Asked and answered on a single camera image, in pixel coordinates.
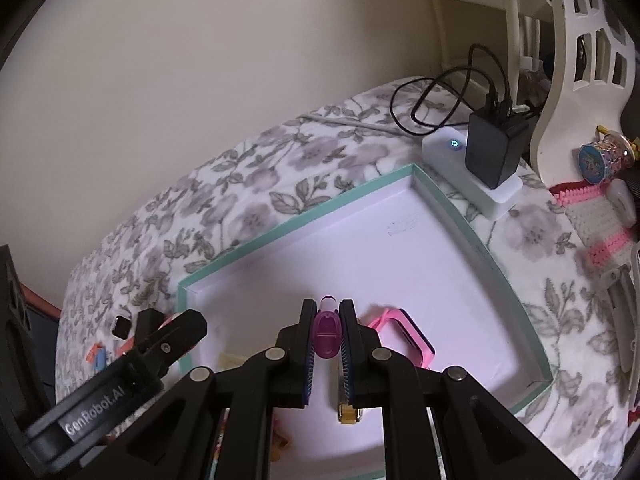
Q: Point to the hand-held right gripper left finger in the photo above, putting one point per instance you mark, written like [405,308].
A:
[309,360]

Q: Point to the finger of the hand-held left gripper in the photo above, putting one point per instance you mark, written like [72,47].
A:
[175,340]
[149,322]

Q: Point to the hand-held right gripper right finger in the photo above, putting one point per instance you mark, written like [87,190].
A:
[346,360]

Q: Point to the small black hexagonal object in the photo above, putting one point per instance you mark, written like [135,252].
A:
[120,327]

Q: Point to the purple stick packet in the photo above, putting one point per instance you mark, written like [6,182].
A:
[325,335]

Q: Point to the brown gold comb bar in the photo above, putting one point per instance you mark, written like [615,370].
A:
[347,412]

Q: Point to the pink plastic frame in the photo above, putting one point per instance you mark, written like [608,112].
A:
[395,316]

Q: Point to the teal shallow cardboard box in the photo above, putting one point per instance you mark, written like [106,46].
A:
[400,270]

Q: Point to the dark cabinet with orange edge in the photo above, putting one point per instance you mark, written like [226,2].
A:
[42,340]

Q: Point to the white power hub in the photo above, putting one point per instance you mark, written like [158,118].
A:
[450,160]

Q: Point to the black charger block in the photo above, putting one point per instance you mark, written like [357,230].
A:
[492,150]

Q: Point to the clear plastic packet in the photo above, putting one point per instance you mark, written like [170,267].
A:
[620,290]

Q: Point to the pink and white knit cloth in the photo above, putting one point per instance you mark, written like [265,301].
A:
[595,220]

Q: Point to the colourful round tin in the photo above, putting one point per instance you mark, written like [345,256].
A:
[597,160]

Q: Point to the cream wooden shelf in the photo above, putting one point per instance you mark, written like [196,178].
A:
[515,10]

